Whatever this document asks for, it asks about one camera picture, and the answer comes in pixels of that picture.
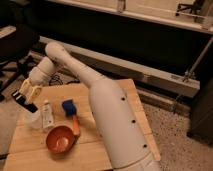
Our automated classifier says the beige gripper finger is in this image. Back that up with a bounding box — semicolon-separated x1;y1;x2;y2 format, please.
25;90;39;104
18;85;28;97

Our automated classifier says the black striped eraser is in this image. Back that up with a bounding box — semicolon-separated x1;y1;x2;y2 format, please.
11;91;38;113

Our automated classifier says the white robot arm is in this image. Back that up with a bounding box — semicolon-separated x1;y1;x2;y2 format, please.
14;42;161;171

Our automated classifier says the white ceramic cup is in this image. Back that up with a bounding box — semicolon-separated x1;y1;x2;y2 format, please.
24;110;42;129

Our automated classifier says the white glue bottle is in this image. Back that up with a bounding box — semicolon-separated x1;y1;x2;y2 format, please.
42;100;54;132

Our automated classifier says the black office chair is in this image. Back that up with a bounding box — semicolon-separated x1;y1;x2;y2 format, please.
0;25;39;102

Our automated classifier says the copper metal bowl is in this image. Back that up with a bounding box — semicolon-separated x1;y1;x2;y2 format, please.
46;126;75;154

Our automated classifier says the black chair in background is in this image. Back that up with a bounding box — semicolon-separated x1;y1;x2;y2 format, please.
175;0;206;16

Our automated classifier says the black cable on floor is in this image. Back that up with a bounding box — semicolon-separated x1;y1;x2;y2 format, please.
48;73;81;87

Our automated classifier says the blue orange-handled brush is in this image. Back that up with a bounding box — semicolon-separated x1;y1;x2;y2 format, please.
62;100;81;136

